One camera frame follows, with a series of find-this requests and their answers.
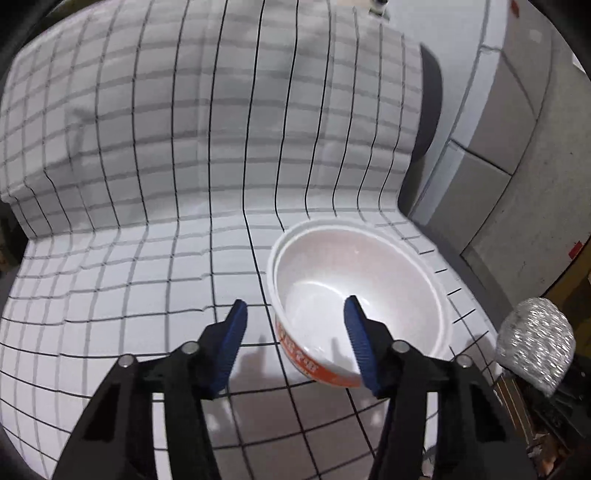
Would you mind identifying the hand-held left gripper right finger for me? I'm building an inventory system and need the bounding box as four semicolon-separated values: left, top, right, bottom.
344;295;539;480

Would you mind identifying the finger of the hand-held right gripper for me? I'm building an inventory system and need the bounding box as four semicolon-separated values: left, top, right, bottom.
549;360;590;416

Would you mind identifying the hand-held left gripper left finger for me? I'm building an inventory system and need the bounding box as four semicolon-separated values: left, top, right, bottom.
53;299;250;480

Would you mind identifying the silver glittery scrub pad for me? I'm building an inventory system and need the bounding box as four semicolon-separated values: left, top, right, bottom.
496;298;576;398

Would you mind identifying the white instant noodle bowl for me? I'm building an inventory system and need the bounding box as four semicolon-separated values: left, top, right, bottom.
267;220;455;387

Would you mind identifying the black-checked white cloth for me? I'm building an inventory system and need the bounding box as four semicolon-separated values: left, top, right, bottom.
0;0;504;480

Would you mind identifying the grey panel cabinet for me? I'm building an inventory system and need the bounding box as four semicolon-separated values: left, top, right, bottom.
406;0;557;296

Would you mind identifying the yellow-brown wooden frame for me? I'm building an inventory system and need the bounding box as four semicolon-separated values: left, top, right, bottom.
538;258;591;305

